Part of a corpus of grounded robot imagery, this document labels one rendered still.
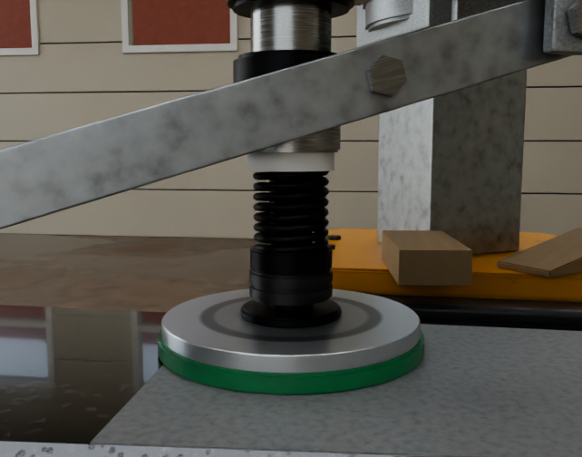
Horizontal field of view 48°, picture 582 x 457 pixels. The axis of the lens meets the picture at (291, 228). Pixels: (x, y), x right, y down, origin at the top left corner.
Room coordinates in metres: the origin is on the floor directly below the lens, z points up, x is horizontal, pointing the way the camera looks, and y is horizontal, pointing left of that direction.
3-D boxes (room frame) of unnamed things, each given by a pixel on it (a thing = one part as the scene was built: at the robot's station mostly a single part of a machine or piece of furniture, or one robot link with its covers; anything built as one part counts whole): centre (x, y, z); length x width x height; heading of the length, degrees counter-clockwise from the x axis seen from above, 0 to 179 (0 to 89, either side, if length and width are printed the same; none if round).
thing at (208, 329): (0.53, 0.00, 0.82); 0.21 x 0.21 x 0.01
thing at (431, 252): (0.97, -0.20, 0.81); 0.20 x 0.10 x 0.05; 179
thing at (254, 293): (0.53, 0.00, 0.85); 0.07 x 0.07 x 0.01
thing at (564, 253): (1.02, -0.43, 0.80); 0.20 x 0.10 x 0.05; 121
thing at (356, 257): (1.21, -0.29, 0.76); 0.49 x 0.49 x 0.05; 81
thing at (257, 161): (0.53, 0.00, 0.97); 0.07 x 0.07 x 0.04
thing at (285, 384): (0.53, 0.00, 0.82); 0.22 x 0.22 x 0.04
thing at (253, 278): (0.53, 0.00, 0.86); 0.07 x 0.07 x 0.01
